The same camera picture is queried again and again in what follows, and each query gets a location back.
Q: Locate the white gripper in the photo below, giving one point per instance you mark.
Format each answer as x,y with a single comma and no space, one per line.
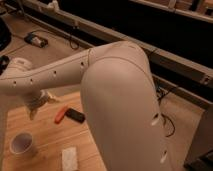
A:
36,99

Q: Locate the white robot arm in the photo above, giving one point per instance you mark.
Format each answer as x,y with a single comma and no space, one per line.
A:
118,97

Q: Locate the black rectangular block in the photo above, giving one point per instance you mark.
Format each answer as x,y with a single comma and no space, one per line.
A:
75,115

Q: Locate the white sponge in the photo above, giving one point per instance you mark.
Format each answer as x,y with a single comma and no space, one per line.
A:
69,159

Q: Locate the black office chair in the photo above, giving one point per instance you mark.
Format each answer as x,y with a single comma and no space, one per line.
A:
5,39

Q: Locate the long metal rail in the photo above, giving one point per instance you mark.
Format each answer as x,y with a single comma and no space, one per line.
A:
180,46

